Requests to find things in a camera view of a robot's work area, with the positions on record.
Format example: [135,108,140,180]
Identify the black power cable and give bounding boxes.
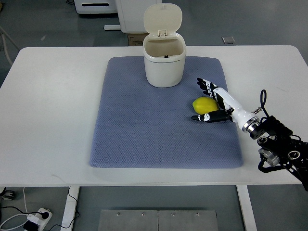
[0,186,80,231]

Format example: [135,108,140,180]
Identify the blue quilted mat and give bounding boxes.
[90,56,243,169]

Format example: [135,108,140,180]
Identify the cardboard box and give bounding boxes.
[128,33,148,46]

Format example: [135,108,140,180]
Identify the left white table leg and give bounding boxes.
[60,186,80,231]

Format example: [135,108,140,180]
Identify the yellow lemon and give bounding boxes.
[192,97,219,115]

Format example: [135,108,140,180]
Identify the white trash bin with lid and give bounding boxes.
[143,3,186,88]

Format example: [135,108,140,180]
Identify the metal base plate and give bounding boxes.
[98,210,218,231]

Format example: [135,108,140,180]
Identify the white machine with slot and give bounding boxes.
[74,0,117,14]

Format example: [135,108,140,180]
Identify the caster wheel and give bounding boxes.
[0,187,15,200]

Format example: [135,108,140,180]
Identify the white power cable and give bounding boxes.
[0,187,32,231]

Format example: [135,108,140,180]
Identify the white table leg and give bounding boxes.
[60,186,80,231]
[236,185,257,231]

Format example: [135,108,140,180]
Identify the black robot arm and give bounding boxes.
[246,90,308,190]

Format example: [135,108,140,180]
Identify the right white table leg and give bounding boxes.
[236,185,257,231]

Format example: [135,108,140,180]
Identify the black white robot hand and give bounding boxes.
[191,78,260,133]

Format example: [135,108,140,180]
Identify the white power strip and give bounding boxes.
[23,208,52,231]

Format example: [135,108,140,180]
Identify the grey floor socket plate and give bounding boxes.
[222,36,235,44]

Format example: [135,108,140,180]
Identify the white cabinet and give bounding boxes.
[104,0,162,34]

